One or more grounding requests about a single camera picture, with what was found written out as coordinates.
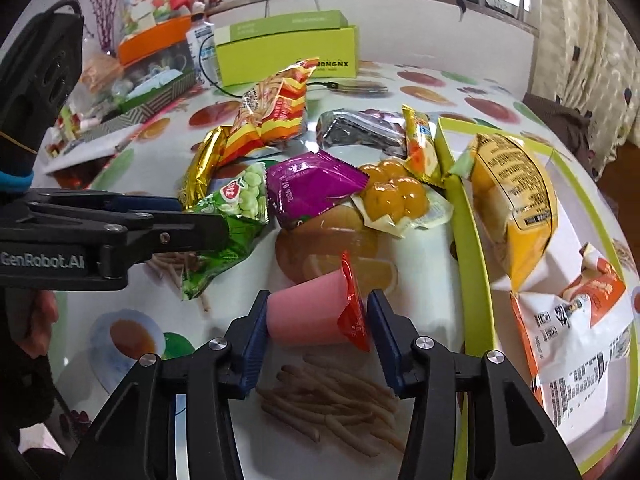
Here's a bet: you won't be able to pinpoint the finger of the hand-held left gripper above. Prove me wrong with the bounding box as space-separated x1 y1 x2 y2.
20 187 182 216
10 210 230 281

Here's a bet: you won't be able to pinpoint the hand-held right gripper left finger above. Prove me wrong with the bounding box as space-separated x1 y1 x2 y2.
60 290 273 480

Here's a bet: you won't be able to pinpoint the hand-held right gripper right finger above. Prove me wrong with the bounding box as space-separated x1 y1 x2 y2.
367 289 583 480

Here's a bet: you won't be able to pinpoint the pink jelly cup red lid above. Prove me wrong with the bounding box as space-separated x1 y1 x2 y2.
267 252 373 352

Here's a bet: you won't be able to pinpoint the green pea snack packet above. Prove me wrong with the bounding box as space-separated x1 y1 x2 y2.
180 161 271 302

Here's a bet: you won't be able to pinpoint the gold foil snack packet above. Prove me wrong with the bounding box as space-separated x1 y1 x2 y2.
178 126 232 212

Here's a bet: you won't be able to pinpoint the shallow green cardboard tray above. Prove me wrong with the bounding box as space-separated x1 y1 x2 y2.
434 115 640 476

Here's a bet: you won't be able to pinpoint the red yellow striped snack bag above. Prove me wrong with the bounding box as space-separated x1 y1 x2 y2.
220 57 321 162

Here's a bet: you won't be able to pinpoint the person's left forearm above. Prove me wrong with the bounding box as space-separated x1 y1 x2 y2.
0 350 57 433

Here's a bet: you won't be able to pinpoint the clear bag of snacks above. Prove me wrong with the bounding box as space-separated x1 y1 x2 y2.
79 51 127 102

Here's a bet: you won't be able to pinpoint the person's left hand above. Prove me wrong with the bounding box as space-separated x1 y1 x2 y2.
20 290 58 358

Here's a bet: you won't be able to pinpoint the white paper sheet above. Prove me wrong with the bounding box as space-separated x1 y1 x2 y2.
44 124 137 177

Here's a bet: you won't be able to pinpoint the purple flower branches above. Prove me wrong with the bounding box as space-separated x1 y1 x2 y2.
86 0 122 55

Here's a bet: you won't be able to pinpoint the green striped patterned box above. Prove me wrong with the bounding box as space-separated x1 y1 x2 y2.
75 66 199 137

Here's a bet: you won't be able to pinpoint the purple snack packet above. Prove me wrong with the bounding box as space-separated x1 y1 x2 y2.
265 150 371 232

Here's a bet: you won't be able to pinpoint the clear packet of yellow balls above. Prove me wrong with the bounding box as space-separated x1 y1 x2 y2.
350 157 454 239

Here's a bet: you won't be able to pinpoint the white plastic bottle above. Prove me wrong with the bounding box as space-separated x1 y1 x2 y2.
185 2 222 86

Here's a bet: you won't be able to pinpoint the white and orange snack bag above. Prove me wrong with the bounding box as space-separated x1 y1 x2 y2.
509 242 640 432

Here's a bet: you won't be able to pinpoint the clear packet of dark dates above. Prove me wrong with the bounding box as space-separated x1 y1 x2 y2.
316 109 408 159

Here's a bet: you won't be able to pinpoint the yellow chips bag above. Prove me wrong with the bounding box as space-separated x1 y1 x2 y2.
466 132 559 294

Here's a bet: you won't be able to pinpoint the yellow cheese stick packet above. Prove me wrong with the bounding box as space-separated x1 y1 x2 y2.
401 105 447 187

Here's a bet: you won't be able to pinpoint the closed green cardboard box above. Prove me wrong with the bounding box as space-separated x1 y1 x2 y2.
214 10 361 87

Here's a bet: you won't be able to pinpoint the dark brown cloth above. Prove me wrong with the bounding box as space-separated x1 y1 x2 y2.
521 92 607 182

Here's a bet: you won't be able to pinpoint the patterned beige curtain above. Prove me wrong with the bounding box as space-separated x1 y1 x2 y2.
537 0 640 177

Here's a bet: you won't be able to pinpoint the black cable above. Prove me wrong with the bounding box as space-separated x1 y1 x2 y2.
196 45 387 99

